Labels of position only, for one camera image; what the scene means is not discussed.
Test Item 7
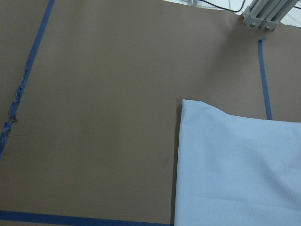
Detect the light blue t-shirt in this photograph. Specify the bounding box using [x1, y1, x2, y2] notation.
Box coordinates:
[174, 100, 301, 226]

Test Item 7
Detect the aluminium frame post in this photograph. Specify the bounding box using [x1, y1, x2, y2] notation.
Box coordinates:
[240, 0, 299, 31]

